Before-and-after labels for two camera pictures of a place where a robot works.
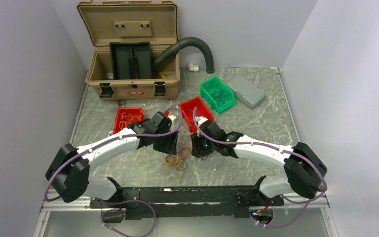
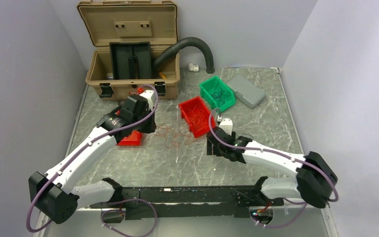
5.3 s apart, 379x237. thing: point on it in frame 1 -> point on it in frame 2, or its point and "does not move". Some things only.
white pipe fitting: (192, 67) does not move
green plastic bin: (217, 94) does not move
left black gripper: (170, 147) -> (150, 128)
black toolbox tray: (131, 60) does not move
